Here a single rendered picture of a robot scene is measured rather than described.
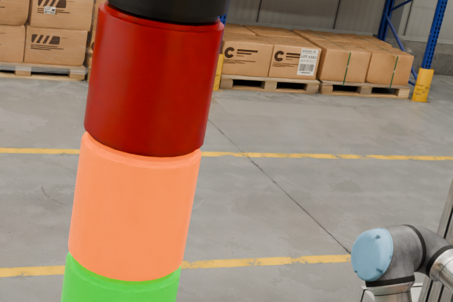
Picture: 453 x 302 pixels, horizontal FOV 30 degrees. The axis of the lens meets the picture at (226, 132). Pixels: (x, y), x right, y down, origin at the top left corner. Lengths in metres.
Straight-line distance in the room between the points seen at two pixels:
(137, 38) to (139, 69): 0.01
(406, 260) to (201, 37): 1.72
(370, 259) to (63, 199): 3.98
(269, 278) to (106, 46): 4.90
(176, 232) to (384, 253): 1.64
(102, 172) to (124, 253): 0.03
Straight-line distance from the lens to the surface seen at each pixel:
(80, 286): 0.36
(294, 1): 10.61
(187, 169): 0.34
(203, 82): 0.33
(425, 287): 2.43
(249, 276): 5.18
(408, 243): 2.03
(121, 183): 0.33
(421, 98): 10.20
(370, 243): 2.00
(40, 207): 5.65
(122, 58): 0.32
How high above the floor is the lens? 2.39
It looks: 18 degrees down
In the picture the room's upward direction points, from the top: 11 degrees clockwise
